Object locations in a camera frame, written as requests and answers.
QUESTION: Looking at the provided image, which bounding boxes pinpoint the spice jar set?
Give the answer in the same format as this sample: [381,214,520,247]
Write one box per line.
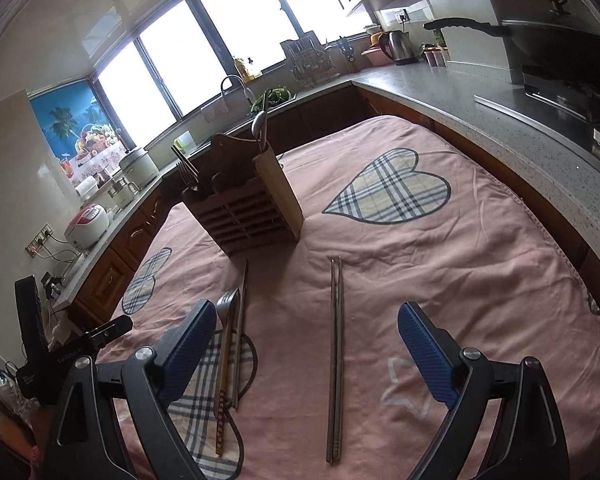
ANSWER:
[424,44,450,68]

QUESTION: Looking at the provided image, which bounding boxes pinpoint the wooden chopstick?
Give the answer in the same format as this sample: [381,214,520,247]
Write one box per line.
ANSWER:
[215,290,237,457]

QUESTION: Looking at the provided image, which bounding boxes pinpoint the metal fork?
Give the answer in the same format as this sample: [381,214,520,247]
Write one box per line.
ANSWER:
[171,146,193,192]
[216,287,240,337]
[182,159,201,194]

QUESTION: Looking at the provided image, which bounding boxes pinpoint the knife block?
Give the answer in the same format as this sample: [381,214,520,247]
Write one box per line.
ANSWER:
[337,36,359,74]

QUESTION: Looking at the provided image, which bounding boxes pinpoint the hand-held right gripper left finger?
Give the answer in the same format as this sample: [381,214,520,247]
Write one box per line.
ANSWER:
[45,300,217,480]

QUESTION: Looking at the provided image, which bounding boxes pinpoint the wooden utensil holder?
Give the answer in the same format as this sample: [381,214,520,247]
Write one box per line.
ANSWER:
[181,132,305,256]

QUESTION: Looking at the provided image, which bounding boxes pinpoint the pink and white rice cooker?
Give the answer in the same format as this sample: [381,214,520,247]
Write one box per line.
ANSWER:
[64,203,112,251]

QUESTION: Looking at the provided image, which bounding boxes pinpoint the black wok with lid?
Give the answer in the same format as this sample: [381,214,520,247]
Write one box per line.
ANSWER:
[424,0,600,87]

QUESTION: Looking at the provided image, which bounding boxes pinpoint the grey countertop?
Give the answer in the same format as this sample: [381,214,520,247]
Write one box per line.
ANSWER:
[50,57,600,306]

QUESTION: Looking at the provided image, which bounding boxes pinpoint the steel electric kettle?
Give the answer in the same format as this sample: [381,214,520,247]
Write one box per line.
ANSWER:
[378,30,420,65]

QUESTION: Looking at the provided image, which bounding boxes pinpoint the green vegetables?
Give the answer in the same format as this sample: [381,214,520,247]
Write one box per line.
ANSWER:
[250,87,291,114]

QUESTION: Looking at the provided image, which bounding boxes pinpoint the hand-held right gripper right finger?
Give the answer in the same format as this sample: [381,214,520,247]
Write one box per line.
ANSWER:
[398,302,571,480]

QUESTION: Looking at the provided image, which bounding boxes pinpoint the hanging dish cloth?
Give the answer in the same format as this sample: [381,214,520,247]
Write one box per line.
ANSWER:
[202,102,229,124]

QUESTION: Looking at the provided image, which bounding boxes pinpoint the wooden chopsticks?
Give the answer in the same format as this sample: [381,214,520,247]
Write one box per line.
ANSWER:
[333,256,345,464]
[232,259,250,409]

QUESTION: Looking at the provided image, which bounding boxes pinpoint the pink plaid-heart blanket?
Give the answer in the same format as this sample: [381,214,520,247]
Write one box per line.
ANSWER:
[122,115,600,480]

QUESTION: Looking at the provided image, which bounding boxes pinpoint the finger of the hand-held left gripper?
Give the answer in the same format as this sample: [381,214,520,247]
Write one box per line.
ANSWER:
[82,316,134,349]

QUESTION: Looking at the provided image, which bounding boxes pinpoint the pink basin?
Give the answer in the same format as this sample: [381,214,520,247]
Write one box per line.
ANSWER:
[362,45,391,66]

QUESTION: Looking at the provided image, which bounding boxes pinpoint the metal sink faucet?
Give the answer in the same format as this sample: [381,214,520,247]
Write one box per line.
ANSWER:
[221,75,254,109]

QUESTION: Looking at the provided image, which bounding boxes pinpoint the black clamp stand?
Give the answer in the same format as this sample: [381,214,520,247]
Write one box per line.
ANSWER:
[40,271,66,301]

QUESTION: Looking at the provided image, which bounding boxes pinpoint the wall power outlet strip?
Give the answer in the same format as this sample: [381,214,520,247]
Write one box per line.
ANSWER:
[26,225,55,256]

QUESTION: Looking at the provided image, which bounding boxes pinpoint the fruit and palm wall poster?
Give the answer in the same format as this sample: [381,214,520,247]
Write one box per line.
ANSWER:
[29,81,127,182]

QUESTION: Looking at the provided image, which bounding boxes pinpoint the metal chopstick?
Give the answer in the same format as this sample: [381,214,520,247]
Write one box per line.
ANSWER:
[326,256,339,463]

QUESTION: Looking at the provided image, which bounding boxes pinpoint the power cables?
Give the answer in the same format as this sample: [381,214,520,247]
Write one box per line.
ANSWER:
[35,239,82,272]

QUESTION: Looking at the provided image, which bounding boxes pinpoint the dish rack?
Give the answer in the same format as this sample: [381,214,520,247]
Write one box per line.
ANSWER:
[280,34,337,86]

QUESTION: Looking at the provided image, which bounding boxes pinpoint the metal spoon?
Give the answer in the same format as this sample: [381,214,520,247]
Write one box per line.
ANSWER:
[251,110,269,154]

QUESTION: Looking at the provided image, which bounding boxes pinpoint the small white electric pot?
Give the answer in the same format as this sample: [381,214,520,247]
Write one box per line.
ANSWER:
[107,175,140,209]

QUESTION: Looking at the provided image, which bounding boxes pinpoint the gas stove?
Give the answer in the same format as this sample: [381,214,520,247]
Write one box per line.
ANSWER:
[474,72,600,152]

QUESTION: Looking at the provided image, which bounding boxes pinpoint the kitchen window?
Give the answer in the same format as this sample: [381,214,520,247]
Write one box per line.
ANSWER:
[85,0,331,122]

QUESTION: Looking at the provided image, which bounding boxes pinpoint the large white electric cooker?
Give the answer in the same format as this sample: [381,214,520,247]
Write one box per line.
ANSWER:
[119,147,160,186]

